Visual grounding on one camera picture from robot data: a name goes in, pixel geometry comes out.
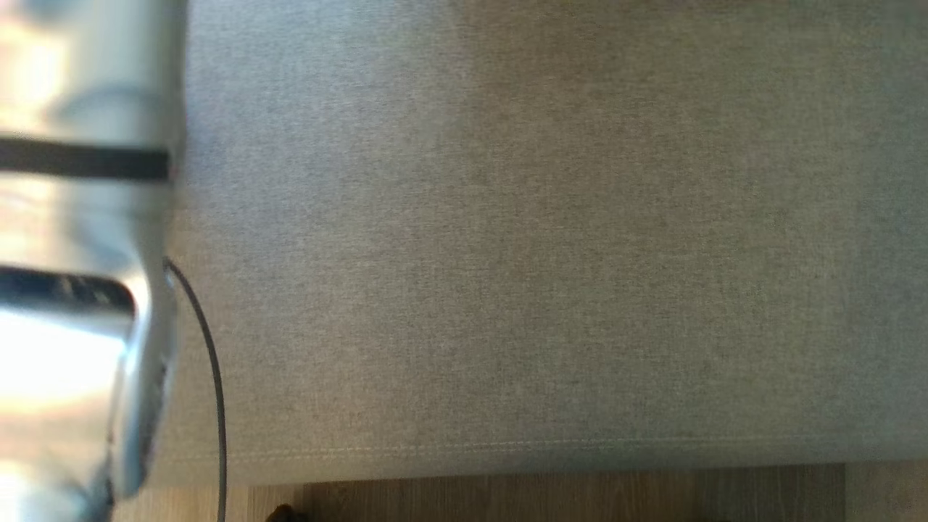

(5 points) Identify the large grey sofa seat cushion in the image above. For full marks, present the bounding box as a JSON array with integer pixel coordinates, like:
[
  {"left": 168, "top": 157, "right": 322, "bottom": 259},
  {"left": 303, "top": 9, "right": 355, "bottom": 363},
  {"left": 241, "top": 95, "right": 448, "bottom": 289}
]
[{"left": 141, "top": 0, "right": 928, "bottom": 488}]

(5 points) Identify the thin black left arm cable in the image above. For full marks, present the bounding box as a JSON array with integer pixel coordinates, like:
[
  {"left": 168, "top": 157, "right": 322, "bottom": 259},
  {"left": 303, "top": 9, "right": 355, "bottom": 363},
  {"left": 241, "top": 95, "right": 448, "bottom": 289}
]
[{"left": 163, "top": 257, "right": 229, "bottom": 522}]

